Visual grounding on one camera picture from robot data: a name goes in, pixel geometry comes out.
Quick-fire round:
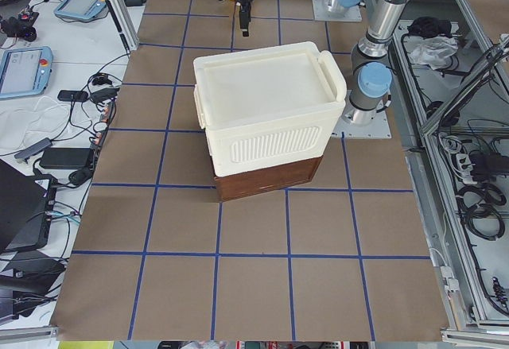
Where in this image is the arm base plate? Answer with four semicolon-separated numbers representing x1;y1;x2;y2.
312;0;362;22
331;90;392;139

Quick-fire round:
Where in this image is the teach pendant tablet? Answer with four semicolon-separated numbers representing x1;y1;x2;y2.
1;46;53;99
53;0;107;23

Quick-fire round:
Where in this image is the black power adapter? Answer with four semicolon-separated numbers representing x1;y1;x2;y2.
40;147;92;169

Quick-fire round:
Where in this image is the dark wooden drawer cabinet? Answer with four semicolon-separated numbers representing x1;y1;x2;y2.
214;157;323;201

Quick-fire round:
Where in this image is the white crumpled cloth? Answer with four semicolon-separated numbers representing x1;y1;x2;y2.
409;37;458;70

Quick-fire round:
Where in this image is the black laptop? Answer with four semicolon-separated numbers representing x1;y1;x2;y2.
1;161;56;254

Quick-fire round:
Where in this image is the cream plastic storage box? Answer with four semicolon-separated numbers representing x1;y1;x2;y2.
193;41;347;176

